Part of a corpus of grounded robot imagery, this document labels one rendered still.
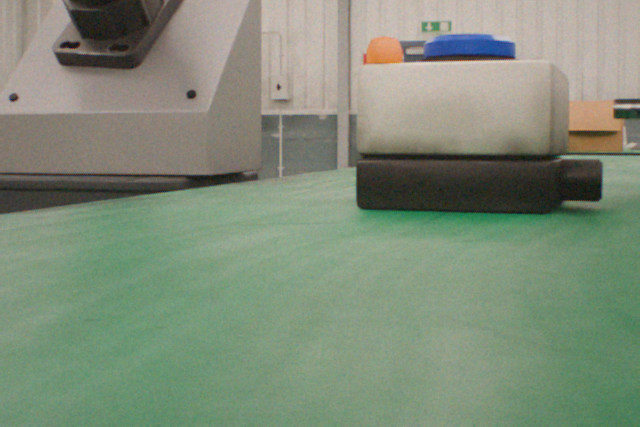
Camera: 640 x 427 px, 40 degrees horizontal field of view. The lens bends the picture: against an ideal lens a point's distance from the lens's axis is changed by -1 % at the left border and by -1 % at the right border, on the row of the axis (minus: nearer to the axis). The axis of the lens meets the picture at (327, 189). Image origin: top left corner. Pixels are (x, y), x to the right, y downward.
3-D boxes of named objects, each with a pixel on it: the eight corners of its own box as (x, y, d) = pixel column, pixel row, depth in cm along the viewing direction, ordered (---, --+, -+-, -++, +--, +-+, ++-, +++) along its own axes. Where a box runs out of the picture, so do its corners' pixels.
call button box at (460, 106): (403, 198, 45) (404, 70, 44) (605, 202, 41) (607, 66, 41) (353, 209, 37) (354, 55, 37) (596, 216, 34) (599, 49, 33)
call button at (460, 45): (434, 85, 42) (434, 42, 42) (521, 84, 40) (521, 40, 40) (413, 80, 38) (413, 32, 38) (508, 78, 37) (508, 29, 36)
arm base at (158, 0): (110, -14, 88) (52, 64, 80) (81, -87, 82) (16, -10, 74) (191, -12, 85) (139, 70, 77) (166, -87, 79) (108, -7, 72)
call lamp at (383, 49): (372, 66, 38) (372, 38, 38) (406, 65, 38) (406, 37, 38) (361, 63, 37) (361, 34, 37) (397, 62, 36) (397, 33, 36)
